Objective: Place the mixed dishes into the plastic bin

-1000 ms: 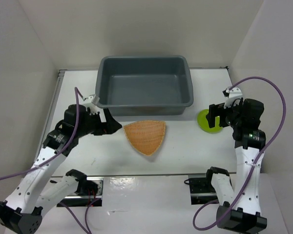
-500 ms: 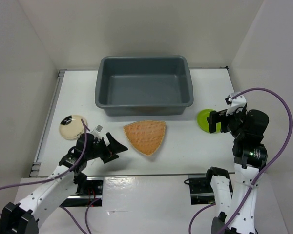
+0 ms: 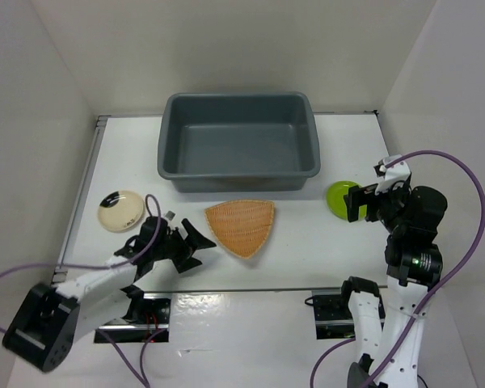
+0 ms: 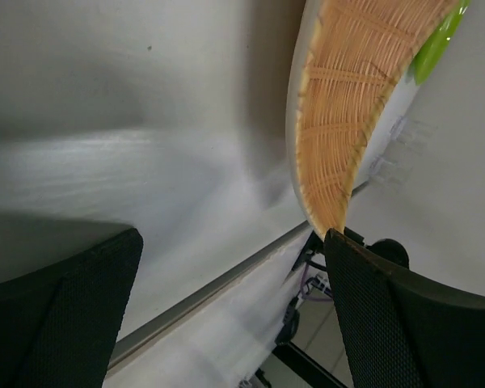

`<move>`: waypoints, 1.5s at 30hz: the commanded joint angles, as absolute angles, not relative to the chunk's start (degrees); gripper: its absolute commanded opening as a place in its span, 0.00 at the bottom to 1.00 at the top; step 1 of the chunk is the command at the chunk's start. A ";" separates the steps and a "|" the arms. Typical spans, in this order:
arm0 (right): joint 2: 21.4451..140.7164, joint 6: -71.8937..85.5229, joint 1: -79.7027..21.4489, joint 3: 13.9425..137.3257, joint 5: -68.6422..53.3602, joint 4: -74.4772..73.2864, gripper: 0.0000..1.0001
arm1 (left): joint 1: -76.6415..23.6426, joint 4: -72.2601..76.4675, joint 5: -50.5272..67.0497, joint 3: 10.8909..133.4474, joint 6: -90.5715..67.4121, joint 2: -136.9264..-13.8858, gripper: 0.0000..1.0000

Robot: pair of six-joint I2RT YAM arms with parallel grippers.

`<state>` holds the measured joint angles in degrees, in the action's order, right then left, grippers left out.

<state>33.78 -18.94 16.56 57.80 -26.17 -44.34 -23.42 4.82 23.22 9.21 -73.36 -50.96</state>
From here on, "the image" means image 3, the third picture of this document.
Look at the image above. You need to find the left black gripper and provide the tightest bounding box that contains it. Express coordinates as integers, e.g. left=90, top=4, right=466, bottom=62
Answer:
left=152, top=218, right=216, bottom=272

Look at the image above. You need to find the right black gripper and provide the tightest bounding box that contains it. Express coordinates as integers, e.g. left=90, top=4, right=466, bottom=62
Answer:
left=344, top=179, right=411, bottom=232

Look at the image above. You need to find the orange woven triangular basket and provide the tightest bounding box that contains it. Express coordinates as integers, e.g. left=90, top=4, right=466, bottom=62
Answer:
left=204, top=200, right=275, bottom=259

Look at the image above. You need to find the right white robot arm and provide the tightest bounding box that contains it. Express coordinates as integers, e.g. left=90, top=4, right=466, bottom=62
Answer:
left=338, top=181, right=448, bottom=387

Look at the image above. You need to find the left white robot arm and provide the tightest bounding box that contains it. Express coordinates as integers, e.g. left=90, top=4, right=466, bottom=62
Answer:
left=2, top=216, right=216, bottom=373

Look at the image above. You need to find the grey plastic bin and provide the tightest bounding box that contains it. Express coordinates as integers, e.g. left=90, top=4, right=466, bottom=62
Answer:
left=156, top=91, right=321, bottom=193

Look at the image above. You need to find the green round plate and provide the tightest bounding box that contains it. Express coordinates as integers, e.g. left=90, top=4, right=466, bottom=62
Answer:
left=326, top=180, right=359, bottom=221

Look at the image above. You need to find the cream plate with black mark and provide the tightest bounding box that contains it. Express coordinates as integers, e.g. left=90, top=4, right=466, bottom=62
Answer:
left=97, top=190, right=145, bottom=233

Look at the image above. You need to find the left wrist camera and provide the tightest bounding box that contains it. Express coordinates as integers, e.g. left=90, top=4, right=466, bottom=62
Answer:
left=164, top=211, right=175, bottom=221

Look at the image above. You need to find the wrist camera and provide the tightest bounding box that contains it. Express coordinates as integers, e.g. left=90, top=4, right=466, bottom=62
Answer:
left=164, top=211, right=175, bottom=221
left=374, top=154, right=411, bottom=196

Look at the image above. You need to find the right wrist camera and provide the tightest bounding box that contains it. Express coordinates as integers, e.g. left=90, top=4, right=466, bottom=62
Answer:
left=374, top=154, right=411, bottom=196

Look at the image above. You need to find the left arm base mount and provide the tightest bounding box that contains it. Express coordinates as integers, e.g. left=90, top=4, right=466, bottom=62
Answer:
left=99, top=293, right=171, bottom=344

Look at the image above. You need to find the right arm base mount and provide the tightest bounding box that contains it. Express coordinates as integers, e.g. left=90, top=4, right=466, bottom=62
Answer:
left=304, top=289, right=355, bottom=340

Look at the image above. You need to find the aluminium table edge rail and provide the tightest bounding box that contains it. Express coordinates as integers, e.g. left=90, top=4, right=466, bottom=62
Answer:
left=51, top=115, right=110, bottom=285

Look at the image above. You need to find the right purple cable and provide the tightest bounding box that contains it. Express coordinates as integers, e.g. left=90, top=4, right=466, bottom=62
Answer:
left=309, top=150, right=485, bottom=388

